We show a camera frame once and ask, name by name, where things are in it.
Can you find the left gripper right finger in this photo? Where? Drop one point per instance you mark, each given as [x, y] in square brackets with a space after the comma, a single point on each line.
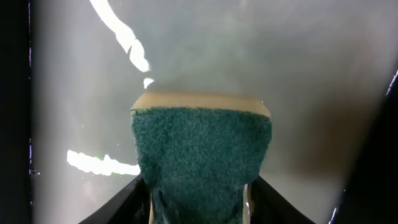
[267, 206]

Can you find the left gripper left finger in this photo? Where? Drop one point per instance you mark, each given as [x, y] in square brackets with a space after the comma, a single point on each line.
[131, 205]

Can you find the green yellow sponge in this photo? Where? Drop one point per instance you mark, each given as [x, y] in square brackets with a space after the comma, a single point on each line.
[198, 152]

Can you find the black water tray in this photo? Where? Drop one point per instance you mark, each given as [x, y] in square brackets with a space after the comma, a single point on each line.
[71, 71]

